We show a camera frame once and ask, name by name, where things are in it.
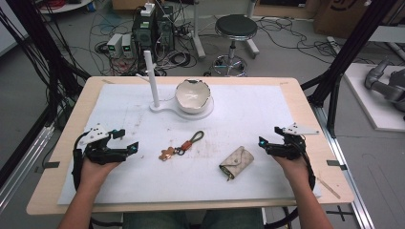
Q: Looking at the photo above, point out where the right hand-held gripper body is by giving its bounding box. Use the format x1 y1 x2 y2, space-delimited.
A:
266 122 320 161

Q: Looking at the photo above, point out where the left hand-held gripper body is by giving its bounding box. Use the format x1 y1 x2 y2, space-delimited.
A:
74 123 129 166

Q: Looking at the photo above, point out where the person's left hand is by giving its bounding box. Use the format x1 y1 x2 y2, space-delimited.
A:
78 156 124 193

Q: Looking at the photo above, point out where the person's right hand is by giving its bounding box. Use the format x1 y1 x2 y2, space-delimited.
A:
272 155 312 191

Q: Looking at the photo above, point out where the beige key pouch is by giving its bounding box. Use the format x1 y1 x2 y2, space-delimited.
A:
218 145 255 182

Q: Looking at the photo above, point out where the wooden table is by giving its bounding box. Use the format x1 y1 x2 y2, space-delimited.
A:
26 75 355 217

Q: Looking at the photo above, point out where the dark tape piece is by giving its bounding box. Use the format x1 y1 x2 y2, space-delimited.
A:
326 159 349 172
33 160 61 175

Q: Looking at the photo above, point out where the tan tape strip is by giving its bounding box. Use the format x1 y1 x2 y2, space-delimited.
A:
316 177 342 200

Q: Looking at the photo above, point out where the white table mat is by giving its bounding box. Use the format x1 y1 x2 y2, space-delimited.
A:
56 83 323 206

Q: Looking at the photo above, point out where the person's left leg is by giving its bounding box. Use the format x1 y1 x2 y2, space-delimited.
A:
121 211 191 229

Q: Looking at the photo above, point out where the person's leg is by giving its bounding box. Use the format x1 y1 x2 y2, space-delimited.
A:
121 211 191 229
200 207 266 229

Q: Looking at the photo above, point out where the white shell-shaped bowl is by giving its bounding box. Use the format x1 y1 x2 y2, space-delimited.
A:
174 78 212 115

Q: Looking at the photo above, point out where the person's right leg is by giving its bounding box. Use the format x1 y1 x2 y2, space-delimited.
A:
200 207 266 229

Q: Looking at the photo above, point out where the white platform board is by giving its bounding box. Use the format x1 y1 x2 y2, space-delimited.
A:
343 62 405 134

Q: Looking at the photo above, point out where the grey power supply unit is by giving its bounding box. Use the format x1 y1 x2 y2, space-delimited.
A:
120 32 135 59
105 32 124 59

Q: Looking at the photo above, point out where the white desk leg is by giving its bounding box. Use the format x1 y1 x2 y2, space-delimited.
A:
190 0 207 60
244 0 261 60

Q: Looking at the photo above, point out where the black computer tower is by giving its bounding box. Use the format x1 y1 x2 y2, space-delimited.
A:
155 4 176 52
131 9 158 63

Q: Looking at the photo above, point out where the black round stool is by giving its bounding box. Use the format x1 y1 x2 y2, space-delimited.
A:
211 13 259 77

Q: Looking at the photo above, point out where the white power strip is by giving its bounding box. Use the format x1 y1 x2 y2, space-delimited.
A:
139 2 157 18

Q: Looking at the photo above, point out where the cardboard box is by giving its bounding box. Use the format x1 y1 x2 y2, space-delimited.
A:
312 0 372 40

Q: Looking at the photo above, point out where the round white table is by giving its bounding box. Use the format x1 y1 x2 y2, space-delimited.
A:
37 0 94 15

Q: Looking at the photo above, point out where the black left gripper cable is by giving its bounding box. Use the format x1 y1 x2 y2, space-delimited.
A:
72 132 90 193

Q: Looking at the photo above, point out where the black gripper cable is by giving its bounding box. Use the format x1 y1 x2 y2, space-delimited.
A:
72 132 90 193
264 149 317 229

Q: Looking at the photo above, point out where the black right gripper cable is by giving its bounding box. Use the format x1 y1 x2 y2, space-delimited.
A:
264 149 317 229

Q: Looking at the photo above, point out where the brown bear keychain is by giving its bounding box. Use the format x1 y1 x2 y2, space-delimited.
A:
158 130 205 162

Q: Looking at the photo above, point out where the white stand with post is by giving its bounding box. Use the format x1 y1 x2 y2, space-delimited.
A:
136 50 215 121

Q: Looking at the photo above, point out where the aluminium rail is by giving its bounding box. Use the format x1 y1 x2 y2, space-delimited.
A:
312 104 376 229
0 124 55 214

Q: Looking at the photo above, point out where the tangle of floor cables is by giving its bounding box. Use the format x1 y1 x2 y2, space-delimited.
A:
89 6 211 77

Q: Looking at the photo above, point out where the black metal frame post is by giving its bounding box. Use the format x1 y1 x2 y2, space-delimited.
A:
300 0 396 139

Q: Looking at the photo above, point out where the black frame post with cables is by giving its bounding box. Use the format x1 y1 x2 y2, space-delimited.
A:
0 0 92 189

